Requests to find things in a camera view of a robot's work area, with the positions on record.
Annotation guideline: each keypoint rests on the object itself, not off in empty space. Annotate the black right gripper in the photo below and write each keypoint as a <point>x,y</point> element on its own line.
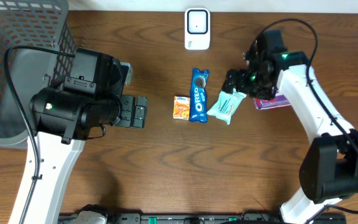
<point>239,80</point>

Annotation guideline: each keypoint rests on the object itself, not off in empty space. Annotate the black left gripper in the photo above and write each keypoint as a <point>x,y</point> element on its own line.
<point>127,111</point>

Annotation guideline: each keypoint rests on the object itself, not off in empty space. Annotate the purple pink tissue pack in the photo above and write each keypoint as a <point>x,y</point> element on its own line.
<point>279,101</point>

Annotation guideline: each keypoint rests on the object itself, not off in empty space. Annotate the mint green tissue pack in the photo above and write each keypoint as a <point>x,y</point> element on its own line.
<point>226,105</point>

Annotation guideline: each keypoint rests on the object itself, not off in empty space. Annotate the orange tissue pack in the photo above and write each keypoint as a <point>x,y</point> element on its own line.
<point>181,107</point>

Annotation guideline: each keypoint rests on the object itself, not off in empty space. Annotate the blue Oreo cookie pack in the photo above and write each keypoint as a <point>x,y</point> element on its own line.
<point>198,96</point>

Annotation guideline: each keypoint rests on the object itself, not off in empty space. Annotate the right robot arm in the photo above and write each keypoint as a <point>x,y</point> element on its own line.
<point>329,172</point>

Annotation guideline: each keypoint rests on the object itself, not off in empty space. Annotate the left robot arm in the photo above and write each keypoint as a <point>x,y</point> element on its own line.
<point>59,120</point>

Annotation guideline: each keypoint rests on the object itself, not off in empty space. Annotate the grey plastic mesh basket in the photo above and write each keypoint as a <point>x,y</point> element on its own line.
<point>36,47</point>

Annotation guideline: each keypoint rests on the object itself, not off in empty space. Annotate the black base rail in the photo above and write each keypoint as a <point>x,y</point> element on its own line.
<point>97,214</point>

